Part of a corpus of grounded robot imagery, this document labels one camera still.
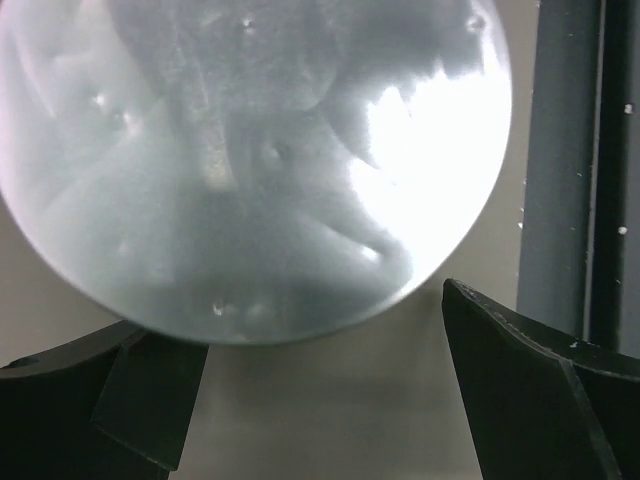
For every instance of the silver jar lid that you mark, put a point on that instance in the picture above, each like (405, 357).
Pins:
(250, 172)

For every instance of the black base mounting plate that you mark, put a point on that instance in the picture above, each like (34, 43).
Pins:
(614, 310)

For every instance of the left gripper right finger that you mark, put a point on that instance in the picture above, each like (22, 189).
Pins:
(541, 404)

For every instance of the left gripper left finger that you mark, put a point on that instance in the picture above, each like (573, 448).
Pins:
(114, 404)

